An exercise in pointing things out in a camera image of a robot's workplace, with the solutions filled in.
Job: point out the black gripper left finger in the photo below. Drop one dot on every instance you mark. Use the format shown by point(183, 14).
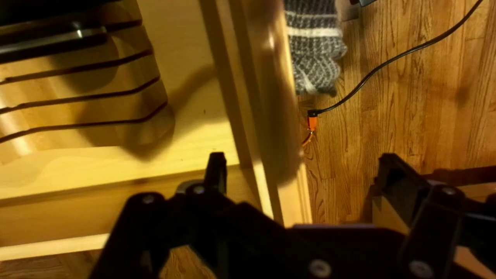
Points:
point(170, 232)

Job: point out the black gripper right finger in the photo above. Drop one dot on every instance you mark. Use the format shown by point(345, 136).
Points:
point(438, 226)

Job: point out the light wooden drawer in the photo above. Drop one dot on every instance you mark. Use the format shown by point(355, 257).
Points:
point(180, 139)

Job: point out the wooden knife holder insert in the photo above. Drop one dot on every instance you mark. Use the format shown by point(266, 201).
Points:
point(77, 102)

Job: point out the grey striped towel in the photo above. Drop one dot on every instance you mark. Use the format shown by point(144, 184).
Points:
point(314, 46)

